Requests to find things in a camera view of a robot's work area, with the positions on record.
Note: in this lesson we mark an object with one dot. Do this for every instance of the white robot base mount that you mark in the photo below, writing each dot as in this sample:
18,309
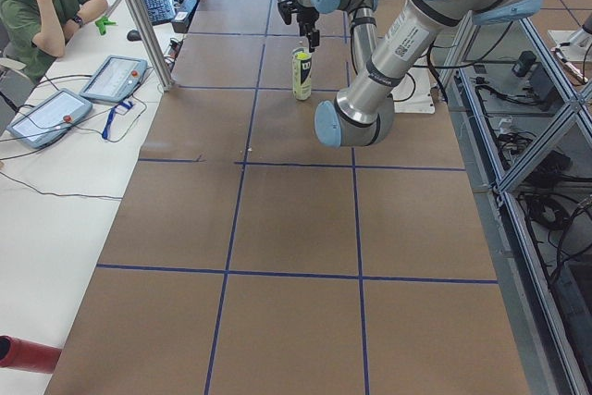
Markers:
413,94

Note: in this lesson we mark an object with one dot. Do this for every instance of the person in green shirt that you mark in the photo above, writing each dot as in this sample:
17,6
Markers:
39,30

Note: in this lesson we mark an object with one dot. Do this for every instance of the red cylinder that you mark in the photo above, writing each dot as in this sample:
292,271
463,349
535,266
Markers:
24,355

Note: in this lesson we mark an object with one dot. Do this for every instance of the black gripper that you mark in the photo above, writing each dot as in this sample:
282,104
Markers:
305,17

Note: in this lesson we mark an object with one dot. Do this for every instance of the yellow-green tennis ball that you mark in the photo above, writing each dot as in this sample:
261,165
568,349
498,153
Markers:
302,56

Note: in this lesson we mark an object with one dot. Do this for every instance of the black computer keyboard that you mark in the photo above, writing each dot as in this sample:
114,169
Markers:
159,11

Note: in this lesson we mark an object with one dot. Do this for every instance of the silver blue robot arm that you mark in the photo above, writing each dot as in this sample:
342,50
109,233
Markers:
362,114

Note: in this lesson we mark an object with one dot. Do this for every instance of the black computer mouse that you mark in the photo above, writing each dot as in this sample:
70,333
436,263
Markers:
133,36

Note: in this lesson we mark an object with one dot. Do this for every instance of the teach pendant tablet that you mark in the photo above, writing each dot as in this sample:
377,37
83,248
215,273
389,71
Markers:
50,120
115,80

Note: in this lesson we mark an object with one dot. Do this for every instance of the far teach pendant tablet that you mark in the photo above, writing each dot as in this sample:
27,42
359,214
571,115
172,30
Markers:
115,80

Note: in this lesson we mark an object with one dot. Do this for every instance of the near teach pendant tablet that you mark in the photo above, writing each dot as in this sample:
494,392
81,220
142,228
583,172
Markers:
50,120

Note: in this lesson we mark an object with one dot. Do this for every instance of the blue tape strip lengthwise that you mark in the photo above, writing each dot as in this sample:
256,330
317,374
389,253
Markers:
242,164

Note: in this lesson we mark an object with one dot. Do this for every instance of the white tennis ball can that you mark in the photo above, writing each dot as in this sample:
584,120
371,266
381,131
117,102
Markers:
301,75

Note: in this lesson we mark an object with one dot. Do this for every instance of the aluminium frame rail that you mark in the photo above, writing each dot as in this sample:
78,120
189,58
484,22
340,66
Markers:
529,141

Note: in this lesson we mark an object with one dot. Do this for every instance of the green plastic clamp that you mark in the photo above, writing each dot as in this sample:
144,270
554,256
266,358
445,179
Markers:
103,23

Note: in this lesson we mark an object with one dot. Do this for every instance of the aluminium frame post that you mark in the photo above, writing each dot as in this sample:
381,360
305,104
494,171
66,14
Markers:
150,42

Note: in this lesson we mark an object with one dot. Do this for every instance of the blue tape strip crosswise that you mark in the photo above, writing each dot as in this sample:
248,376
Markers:
269,274

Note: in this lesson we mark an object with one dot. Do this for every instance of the black power adapter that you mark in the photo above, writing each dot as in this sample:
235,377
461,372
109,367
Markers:
523,63

